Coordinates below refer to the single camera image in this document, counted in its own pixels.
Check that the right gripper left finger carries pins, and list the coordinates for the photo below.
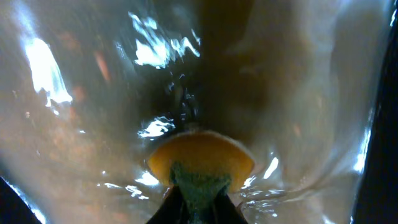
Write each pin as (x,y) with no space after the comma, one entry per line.
(170,212)

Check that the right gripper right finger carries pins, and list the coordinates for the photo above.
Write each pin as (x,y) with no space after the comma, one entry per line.
(225,211)

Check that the green yellow sponge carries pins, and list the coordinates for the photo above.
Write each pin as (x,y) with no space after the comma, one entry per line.
(201,163)

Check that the black water tray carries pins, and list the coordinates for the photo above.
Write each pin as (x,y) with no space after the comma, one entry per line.
(89,89)

